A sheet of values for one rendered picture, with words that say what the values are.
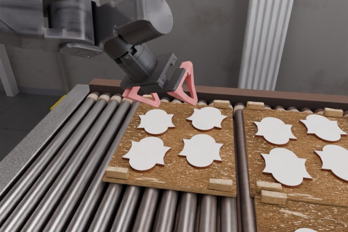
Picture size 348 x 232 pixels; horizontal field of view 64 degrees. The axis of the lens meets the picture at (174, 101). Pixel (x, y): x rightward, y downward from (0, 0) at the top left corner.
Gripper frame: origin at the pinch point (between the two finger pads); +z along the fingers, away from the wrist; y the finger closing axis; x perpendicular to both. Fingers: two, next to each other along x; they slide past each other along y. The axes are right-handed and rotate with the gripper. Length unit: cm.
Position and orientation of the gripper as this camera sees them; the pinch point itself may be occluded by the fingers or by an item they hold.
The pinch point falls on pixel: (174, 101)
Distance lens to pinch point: 53.3
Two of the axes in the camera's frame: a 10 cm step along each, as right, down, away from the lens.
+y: 7.3, -0.4, -6.8
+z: 5.5, 6.1, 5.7
